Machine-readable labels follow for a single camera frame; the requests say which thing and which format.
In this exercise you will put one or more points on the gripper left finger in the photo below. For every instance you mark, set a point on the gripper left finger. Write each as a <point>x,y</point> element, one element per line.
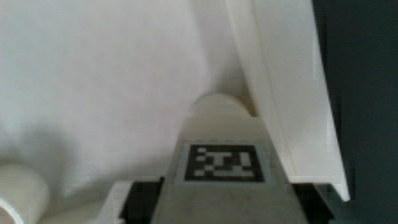
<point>132,202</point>

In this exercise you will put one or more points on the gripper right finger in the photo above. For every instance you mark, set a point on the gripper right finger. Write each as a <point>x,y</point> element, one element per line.
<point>317,211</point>

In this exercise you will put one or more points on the white square tabletop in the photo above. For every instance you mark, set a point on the white square tabletop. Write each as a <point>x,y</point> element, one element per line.
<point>109,64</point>

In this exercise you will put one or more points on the white table leg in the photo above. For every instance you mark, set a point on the white table leg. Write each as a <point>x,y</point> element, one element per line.
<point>227,187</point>

